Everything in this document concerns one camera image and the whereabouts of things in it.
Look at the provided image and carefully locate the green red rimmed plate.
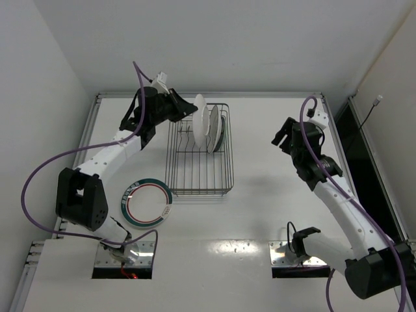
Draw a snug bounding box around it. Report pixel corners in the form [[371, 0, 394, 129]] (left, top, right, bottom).
[[192, 94, 209, 148], [120, 178, 173, 229]]

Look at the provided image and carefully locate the white grey rimmed plate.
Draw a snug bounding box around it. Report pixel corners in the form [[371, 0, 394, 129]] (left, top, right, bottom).
[[207, 105, 220, 153]]

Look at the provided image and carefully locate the small blue patterned plate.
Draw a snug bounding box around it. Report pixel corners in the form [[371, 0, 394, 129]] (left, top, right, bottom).
[[214, 116, 226, 152]]

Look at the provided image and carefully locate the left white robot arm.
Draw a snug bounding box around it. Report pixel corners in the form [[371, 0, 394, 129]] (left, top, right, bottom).
[[55, 86, 198, 254]]

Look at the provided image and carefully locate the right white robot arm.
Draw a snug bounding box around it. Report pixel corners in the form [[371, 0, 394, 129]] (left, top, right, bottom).
[[272, 118, 412, 299]]

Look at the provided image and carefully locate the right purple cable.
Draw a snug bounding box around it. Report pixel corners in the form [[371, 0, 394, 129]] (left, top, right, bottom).
[[298, 96, 410, 312]]

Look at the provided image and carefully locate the purple cable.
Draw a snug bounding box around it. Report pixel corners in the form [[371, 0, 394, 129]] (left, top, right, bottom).
[[21, 60, 159, 251], [298, 96, 410, 312]]

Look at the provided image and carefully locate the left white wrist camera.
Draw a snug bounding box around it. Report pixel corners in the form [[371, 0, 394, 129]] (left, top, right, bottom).
[[151, 71, 169, 94]]

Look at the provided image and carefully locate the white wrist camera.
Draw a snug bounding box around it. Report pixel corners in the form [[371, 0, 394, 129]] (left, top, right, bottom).
[[307, 109, 329, 130], [151, 71, 169, 94]]

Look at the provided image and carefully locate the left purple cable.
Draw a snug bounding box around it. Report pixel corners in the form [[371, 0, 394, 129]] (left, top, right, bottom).
[[21, 60, 159, 251]]

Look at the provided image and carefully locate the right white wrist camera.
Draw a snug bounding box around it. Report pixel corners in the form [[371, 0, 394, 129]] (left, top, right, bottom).
[[307, 109, 329, 130]]

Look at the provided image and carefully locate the metal wire dish rack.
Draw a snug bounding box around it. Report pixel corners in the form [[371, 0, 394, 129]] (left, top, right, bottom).
[[164, 103, 234, 196]]

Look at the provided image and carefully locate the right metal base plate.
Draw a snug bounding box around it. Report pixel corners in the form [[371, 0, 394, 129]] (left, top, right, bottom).
[[268, 240, 327, 268]]

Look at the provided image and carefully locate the metal base plate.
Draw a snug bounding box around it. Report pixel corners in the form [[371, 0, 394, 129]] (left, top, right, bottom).
[[268, 240, 327, 268], [94, 241, 155, 268]]

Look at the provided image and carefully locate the black wall cable with plug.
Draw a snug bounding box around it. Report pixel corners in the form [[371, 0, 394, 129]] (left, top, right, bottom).
[[344, 94, 384, 153]]

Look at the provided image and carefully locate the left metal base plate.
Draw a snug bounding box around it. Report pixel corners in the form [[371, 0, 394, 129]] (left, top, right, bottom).
[[94, 241, 155, 268]]

